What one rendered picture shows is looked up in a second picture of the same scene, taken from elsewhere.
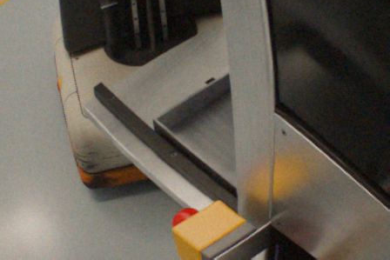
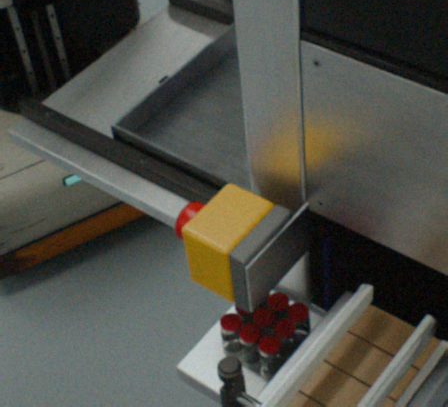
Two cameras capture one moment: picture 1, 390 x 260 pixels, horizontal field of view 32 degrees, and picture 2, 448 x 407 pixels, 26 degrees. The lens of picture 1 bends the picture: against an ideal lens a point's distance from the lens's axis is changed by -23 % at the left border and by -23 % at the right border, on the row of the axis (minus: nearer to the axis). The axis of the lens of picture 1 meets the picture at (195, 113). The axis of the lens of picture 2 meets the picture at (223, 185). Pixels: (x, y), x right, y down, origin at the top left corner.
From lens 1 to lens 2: 0.16 m
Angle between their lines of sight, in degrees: 9
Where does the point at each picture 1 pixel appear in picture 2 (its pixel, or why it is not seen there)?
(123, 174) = (41, 248)
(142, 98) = (88, 110)
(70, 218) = not seen: outside the picture
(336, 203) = (424, 145)
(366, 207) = not seen: outside the picture
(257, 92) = (274, 20)
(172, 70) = (117, 75)
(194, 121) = (157, 124)
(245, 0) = not seen: outside the picture
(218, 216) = (237, 203)
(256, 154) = (275, 106)
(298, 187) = (347, 136)
